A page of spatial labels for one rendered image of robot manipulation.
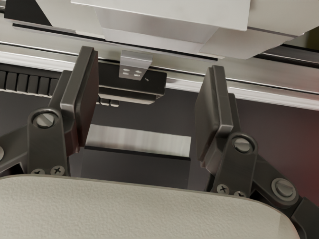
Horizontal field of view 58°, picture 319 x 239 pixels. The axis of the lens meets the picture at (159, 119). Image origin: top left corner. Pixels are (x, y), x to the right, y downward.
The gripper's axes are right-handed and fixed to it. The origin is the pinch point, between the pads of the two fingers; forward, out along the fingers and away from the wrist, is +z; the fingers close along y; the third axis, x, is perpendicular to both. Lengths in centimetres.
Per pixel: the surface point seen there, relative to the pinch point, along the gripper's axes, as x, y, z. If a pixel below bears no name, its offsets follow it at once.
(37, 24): -5.1, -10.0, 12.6
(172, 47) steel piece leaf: -5.1, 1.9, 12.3
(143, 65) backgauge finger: -11.9, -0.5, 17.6
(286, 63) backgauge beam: -21.4, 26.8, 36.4
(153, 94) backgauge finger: -23.4, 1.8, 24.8
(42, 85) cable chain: -35, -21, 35
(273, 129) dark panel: -50, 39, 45
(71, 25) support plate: -4.2, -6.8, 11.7
